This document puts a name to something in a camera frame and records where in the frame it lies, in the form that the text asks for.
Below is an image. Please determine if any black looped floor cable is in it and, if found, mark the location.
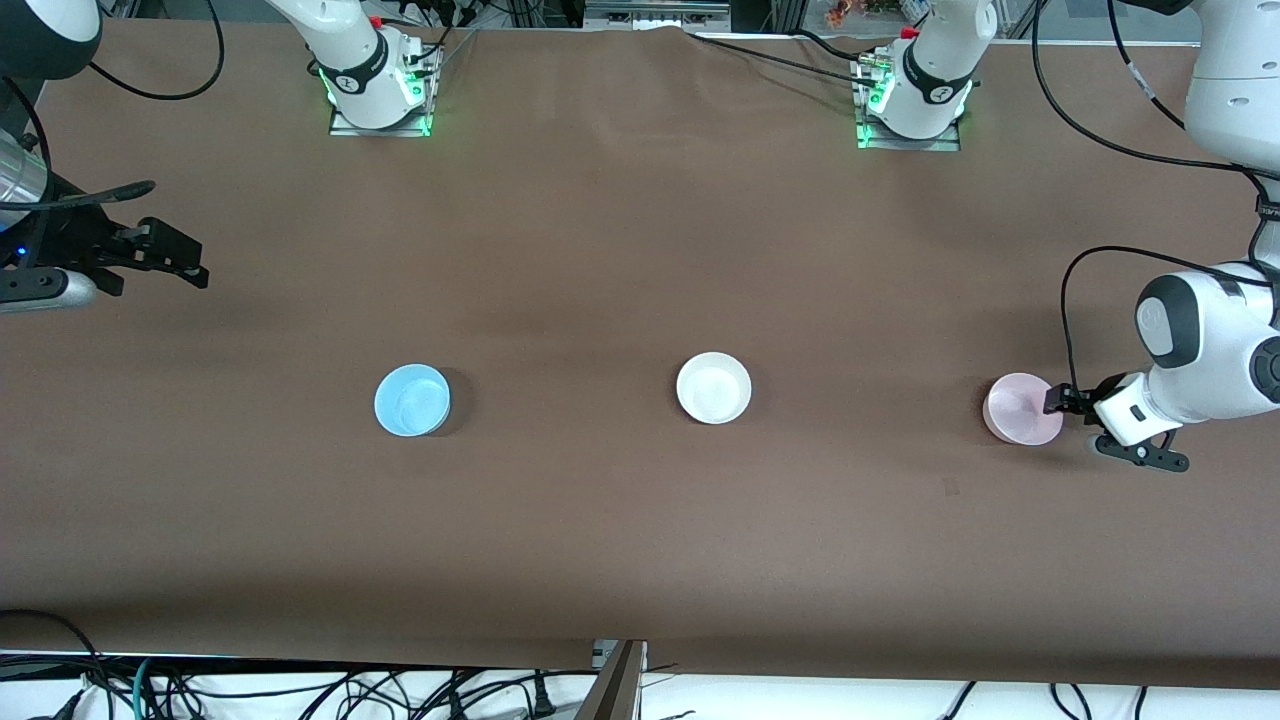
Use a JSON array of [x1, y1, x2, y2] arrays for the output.
[[0, 608, 106, 720]]

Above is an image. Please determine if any pink bowl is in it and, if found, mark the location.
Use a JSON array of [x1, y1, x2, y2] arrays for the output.
[[983, 372, 1065, 447]]

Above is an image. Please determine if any brown table cover sheet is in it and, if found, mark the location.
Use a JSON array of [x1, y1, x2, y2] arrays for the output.
[[0, 18, 1280, 691]]

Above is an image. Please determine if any grey aluminium frame rail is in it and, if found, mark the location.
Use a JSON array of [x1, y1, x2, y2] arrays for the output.
[[585, 0, 731, 31]]

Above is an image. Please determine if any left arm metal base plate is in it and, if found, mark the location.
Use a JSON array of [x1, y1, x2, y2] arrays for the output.
[[855, 55, 963, 153]]

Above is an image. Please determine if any aluminium post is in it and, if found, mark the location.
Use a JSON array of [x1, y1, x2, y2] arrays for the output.
[[575, 640, 649, 720]]

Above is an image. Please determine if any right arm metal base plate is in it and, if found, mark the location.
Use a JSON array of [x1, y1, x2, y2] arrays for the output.
[[328, 45, 441, 138]]

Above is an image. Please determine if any white bowl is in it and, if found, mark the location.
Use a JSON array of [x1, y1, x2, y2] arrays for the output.
[[676, 352, 753, 425]]

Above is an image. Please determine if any black table cable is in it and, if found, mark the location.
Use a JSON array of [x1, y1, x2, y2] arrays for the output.
[[688, 34, 866, 83], [788, 28, 883, 61]]

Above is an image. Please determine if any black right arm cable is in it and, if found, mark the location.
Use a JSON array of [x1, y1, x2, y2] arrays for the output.
[[0, 0, 227, 211]]

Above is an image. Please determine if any light blue bowl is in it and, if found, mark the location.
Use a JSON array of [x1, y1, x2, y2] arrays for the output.
[[373, 363, 452, 439]]

